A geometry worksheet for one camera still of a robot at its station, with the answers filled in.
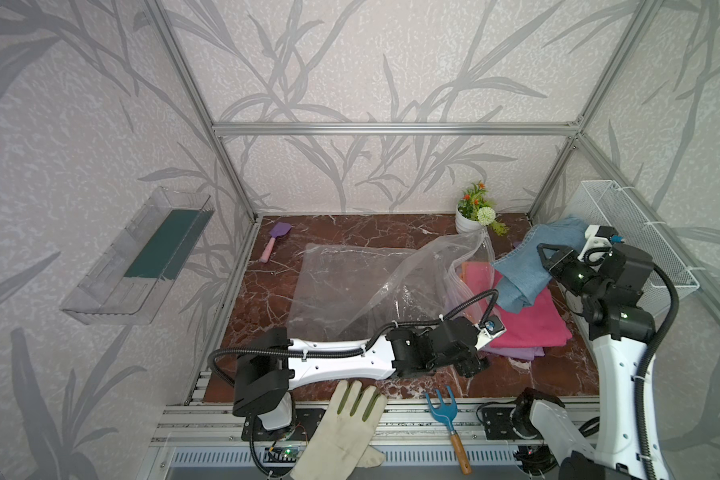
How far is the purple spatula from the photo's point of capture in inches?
43.1

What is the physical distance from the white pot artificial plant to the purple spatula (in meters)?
0.67

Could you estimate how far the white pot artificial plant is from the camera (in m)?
1.03
